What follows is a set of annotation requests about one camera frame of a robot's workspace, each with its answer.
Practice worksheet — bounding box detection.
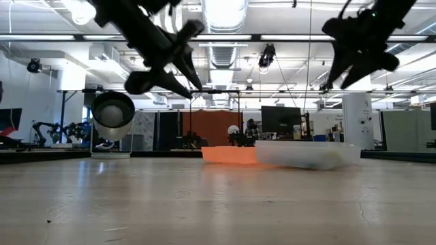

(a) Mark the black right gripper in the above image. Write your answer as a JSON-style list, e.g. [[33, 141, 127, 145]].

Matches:
[[320, 12, 400, 90]]

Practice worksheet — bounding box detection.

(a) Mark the dark wall screen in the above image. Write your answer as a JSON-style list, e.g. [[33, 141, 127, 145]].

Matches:
[[0, 108, 23, 137]]

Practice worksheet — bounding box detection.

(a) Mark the clear plastic supply box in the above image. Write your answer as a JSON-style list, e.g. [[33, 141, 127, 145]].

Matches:
[[254, 140, 362, 170]]

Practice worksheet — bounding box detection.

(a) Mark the black computer monitor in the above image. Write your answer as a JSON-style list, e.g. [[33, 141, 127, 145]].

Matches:
[[260, 105, 302, 135]]

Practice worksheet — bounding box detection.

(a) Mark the orange partition panel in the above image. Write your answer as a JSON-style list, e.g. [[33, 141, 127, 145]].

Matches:
[[182, 109, 243, 148]]

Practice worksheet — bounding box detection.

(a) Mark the white cylindrical spotlight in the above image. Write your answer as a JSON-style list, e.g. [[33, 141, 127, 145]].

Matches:
[[89, 90, 136, 160]]

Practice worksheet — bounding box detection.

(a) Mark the round ceiling lamp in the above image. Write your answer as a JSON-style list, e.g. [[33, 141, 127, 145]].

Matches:
[[69, 0, 98, 27]]

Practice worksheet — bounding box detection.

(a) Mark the silver ceiling duct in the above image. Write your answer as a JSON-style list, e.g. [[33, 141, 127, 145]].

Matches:
[[200, 0, 249, 69]]

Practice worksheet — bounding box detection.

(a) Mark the person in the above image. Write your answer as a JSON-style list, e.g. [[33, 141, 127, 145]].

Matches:
[[244, 118, 262, 147]]

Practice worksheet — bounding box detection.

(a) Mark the orange plastic box lid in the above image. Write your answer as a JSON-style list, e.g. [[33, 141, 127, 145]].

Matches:
[[200, 145, 259, 165]]

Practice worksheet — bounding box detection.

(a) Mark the grey partition panel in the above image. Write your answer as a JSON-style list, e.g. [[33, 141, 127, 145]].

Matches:
[[380, 109, 432, 152]]

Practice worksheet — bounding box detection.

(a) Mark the black wall-mounted camera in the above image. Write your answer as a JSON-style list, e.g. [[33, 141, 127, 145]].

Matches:
[[26, 57, 44, 74]]

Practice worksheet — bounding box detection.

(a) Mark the black metal stand frame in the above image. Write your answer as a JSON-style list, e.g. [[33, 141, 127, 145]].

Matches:
[[189, 89, 242, 150]]

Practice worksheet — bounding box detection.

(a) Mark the black hanging ceiling camera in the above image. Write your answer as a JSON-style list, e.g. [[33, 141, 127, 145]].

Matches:
[[258, 43, 277, 69]]

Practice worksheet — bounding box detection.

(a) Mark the white room column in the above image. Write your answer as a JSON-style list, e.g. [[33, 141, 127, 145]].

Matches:
[[341, 93, 375, 150]]

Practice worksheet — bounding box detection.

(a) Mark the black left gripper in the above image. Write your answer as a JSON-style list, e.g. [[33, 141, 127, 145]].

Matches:
[[124, 20, 206, 100]]

